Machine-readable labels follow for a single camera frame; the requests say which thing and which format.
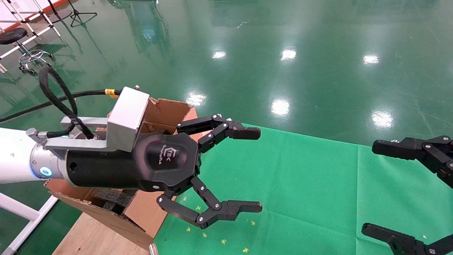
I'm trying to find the black stool with chrome base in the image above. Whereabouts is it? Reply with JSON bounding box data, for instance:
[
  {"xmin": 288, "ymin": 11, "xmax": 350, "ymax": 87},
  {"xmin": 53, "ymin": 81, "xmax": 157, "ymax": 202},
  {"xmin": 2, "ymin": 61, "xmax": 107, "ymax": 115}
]
[{"xmin": 0, "ymin": 28, "xmax": 55, "ymax": 73}]

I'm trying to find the black tripod stand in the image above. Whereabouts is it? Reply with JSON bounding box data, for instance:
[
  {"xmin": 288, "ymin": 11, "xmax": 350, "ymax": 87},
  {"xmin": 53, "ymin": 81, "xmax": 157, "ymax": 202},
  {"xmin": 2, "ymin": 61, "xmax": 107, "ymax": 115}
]
[{"xmin": 67, "ymin": 0, "xmax": 98, "ymax": 28}]

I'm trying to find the large open cardboard carton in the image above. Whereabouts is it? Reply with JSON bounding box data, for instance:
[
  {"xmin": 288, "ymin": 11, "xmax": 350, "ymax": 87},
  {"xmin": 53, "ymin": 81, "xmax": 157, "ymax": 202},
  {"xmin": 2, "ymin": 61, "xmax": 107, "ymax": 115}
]
[{"xmin": 44, "ymin": 97, "xmax": 199, "ymax": 250}]

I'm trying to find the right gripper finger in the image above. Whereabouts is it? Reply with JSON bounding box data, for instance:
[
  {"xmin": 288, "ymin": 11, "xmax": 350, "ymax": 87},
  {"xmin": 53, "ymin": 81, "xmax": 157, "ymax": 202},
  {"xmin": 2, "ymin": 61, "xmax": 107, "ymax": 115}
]
[
  {"xmin": 372, "ymin": 135, "xmax": 453, "ymax": 188},
  {"xmin": 362, "ymin": 222, "xmax": 453, "ymax": 255}
]

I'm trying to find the black braided cable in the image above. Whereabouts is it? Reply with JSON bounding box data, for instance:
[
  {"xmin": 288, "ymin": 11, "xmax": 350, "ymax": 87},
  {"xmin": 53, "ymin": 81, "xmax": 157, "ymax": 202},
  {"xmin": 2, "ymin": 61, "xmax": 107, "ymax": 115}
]
[{"xmin": 0, "ymin": 67, "xmax": 122, "ymax": 139}]

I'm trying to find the black round base stand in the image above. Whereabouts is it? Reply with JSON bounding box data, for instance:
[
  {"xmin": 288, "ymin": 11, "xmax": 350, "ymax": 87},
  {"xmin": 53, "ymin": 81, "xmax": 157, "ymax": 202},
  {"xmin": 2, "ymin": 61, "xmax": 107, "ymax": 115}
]
[{"xmin": 47, "ymin": 0, "xmax": 74, "ymax": 22}]

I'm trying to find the black foam block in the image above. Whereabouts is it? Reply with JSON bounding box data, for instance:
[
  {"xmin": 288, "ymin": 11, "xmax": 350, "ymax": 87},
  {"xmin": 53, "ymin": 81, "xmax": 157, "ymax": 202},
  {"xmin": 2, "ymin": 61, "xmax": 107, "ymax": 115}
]
[{"xmin": 93, "ymin": 188, "xmax": 138, "ymax": 215}]

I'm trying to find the white tube rack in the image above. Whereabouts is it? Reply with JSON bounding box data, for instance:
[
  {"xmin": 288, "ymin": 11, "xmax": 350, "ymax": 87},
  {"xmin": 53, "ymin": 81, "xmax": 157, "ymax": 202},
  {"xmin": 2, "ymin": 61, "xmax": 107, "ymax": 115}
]
[{"xmin": 0, "ymin": 0, "xmax": 61, "ymax": 59}]

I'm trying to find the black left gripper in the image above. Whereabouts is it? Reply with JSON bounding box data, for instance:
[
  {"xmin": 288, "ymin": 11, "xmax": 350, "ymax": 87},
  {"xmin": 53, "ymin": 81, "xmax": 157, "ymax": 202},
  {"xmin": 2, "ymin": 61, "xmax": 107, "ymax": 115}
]
[{"xmin": 65, "ymin": 133, "xmax": 263, "ymax": 229}]

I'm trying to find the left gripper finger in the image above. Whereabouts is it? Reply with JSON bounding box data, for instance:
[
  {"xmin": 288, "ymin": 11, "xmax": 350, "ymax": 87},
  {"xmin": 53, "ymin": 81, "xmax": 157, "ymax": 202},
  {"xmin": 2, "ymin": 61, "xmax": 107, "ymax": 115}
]
[{"xmin": 176, "ymin": 114, "xmax": 261, "ymax": 153}]

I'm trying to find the white table leg frame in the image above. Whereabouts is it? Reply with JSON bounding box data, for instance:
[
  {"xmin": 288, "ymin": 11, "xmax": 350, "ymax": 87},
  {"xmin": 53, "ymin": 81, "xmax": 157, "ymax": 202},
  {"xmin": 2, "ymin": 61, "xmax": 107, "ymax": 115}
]
[{"xmin": 0, "ymin": 193, "xmax": 59, "ymax": 255}]

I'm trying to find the green cloth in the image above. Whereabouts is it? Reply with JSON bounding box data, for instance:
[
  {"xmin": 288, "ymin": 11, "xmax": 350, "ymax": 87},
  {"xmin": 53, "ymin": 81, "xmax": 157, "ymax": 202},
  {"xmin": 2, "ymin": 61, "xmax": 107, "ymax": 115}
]
[{"xmin": 154, "ymin": 121, "xmax": 453, "ymax": 255}]

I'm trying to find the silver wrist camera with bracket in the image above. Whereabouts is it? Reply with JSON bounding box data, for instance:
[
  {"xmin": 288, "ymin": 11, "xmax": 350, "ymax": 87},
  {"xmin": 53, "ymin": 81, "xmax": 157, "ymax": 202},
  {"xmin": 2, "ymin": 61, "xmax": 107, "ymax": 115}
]
[{"xmin": 27, "ymin": 85, "xmax": 150, "ymax": 151}]

